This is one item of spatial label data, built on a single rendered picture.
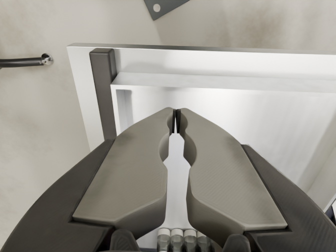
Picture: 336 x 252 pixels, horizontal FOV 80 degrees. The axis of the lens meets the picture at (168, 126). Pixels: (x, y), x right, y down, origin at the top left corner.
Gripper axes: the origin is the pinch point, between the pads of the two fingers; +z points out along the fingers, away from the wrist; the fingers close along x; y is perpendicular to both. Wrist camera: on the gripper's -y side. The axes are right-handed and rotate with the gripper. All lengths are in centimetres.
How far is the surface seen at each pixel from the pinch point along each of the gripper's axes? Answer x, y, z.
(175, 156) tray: 0.6, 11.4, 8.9
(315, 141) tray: 17.3, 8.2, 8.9
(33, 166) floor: -100, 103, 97
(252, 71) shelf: 7.7, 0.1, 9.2
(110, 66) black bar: -5.9, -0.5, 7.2
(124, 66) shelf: -5.1, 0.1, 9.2
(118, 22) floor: -27, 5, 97
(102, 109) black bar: -7.3, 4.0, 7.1
